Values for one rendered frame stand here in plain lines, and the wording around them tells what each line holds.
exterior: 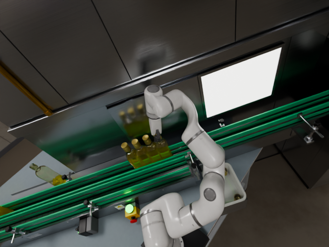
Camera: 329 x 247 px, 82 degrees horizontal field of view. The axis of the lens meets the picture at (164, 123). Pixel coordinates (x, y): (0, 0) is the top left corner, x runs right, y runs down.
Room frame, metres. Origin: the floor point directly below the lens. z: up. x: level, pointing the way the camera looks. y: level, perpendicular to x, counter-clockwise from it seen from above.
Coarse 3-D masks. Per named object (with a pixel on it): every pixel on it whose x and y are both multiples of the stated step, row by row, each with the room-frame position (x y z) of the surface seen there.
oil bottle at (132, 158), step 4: (132, 148) 0.64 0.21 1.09; (132, 152) 0.61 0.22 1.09; (128, 156) 0.60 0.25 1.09; (132, 156) 0.60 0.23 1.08; (136, 156) 0.60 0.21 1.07; (128, 160) 0.60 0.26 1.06; (132, 160) 0.60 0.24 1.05; (136, 160) 0.60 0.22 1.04; (140, 160) 0.60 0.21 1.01; (132, 164) 0.60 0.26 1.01; (136, 164) 0.60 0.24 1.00; (140, 164) 0.60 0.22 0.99; (136, 168) 0.60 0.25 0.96
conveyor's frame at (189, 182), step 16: (288, 128) 0.49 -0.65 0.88; (304, 128) 0.48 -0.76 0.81; (240, 144) 0.52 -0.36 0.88; (256, 144) 0.51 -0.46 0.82; (192, 176) 0.45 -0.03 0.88; (144, 192) 0.48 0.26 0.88; (160, 192) 0.46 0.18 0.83; (112, 208) 0.49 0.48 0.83; (48, 224) 0.53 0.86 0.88; (64, 224) 0.51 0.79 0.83; (0, 240) 0.56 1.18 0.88; (16, 240) 0.54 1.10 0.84; (32, 240) 0.53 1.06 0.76
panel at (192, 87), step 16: (272, 48) 0.68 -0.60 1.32; (224, 64) 0.71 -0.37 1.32; (176, 80) 0.74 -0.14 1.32; (192, 80) 0.71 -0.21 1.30; (192, 96) 0.71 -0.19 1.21; (272, 96) 0.67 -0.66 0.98; (112, 112) 0.74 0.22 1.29; (128, 112) 0.74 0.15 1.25; (144, 112) 0.73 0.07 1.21; (176, 112) 0.72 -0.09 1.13; (224, 112) 0.70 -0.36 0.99; (128, 128) 0.74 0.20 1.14; (144, 128) 0.74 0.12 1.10; (176, 128) 0.72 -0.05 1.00
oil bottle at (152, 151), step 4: (152, 144) 0.61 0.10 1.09; (148, 148) 0.60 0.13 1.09; (152, 148) 0.59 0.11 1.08; (156, 148) 0.59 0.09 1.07; (148, 152) 0.59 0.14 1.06; (152, 152) 0.59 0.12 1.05; (156, 152) 0.59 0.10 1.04; (152, 156) 0.59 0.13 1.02; (156, 156) 0.59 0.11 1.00; (160, 156) 0.59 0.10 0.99; (156, 160) 0.59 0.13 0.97
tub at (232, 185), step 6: (228, 168) 0.45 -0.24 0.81; (228, 174) 0.43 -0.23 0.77; (234, 174) 0.39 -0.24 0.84; (228, 180) 0.40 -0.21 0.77; (234, 180) 0.37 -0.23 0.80; (228, 186) 0.36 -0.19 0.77; (234, 186) 0.35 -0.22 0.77; (240, 186) 0.32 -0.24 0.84; (228, 192) 0.34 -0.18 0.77; (234, 192) 0.32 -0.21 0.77; (240, 192) 0.30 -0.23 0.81; (228, 198) 0.31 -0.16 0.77; (228, 204) 0.26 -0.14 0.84
